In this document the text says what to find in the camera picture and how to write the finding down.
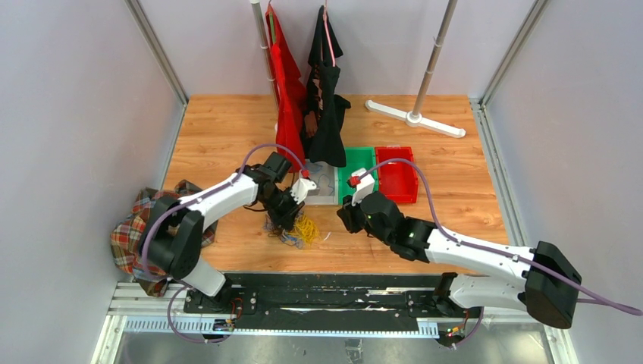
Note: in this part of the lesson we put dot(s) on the plaid flannel shirt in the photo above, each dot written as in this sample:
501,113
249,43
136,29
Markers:
130,231

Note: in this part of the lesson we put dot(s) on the green clothes hanger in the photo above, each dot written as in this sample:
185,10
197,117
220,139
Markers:
271,28

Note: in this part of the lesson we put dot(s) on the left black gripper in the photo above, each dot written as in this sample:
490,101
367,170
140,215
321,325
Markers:
286,220

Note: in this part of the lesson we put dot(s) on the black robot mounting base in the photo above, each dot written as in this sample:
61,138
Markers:
328,302

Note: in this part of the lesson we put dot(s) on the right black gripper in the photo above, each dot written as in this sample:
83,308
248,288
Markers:
346,213

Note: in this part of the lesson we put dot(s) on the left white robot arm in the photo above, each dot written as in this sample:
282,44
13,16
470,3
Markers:
248,185

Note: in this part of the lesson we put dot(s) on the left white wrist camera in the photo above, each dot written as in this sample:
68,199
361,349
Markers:
301,189

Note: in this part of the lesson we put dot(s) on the right metal rack pole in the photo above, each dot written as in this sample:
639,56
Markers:
432,62

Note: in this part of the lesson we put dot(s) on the metal rack pole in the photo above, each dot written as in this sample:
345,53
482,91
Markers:
432,62
263,42

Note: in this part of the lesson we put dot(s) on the pink clothes hanger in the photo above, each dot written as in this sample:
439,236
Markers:
328,33

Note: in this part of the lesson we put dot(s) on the white plastic bin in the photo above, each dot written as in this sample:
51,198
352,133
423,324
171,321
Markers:
325,178

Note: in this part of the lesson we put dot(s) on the green plastic bin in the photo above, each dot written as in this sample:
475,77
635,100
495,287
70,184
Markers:
357,157

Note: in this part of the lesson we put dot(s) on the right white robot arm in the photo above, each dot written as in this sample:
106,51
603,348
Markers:
540,281

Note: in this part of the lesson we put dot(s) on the left metal rack pole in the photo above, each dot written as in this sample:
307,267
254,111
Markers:
263,42

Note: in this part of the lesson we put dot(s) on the black hanging garment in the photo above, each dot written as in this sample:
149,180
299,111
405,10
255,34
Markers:
324,110

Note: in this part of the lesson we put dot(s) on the red hanging shirt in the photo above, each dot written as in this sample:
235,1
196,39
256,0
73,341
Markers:
291,97

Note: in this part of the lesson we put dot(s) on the red plastic bin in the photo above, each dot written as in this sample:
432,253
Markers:
397,181

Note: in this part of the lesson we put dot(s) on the white rack base foot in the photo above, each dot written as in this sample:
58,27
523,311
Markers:
415,120

